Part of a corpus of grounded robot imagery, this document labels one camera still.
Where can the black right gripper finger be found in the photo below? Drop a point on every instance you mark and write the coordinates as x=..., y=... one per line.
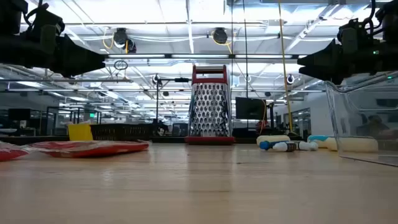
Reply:
x=326, y=56
x=326, y=74

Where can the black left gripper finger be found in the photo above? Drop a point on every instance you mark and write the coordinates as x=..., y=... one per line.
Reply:
x=84, y=56
x=81, y=69

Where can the clear plastic container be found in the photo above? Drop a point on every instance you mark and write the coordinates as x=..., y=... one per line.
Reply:
x=357, y=102

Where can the yellow plastic bin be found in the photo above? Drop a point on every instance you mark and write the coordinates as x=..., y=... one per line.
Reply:
x=80, y=132

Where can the cream and blue tape roll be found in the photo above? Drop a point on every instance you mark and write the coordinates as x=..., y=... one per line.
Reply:
x=317, y=138

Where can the black mesh basket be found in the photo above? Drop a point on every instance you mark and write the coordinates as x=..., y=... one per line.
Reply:
x=121, y=132

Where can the cream sponge rolls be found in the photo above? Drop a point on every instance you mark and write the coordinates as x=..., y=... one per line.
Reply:
x=354, y=144

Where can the red snack packet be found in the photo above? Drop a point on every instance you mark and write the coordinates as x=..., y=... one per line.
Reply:
x=90, y=148
x=11, y=152

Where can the white dropper bottle dark label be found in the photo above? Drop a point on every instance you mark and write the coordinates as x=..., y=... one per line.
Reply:
x=281, y=147

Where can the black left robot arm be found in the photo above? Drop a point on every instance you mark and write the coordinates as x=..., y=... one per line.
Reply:
x=9, y=49

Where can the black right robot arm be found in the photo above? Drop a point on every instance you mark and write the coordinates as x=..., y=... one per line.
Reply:
x=391, y=59

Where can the person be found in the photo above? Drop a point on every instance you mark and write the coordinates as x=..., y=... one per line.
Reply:
x=374, y=126

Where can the small black monitor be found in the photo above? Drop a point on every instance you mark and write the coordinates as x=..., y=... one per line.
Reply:
x=18, y=114

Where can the black boom stand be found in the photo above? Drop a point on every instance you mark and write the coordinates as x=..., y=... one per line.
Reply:
x=157, y=102

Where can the black monitor on stand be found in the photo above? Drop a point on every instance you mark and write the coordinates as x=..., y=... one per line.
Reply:
x=248, y=109

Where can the red metal box grater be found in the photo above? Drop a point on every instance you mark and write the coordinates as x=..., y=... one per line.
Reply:
x=210, y=109

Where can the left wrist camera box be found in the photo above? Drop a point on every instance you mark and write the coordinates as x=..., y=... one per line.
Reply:
x=48, y=37

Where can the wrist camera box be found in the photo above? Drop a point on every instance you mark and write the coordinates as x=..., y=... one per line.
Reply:
x=48, y=37
x=349, y=39

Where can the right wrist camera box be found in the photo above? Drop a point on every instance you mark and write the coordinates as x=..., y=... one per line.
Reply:
x=349, y=39

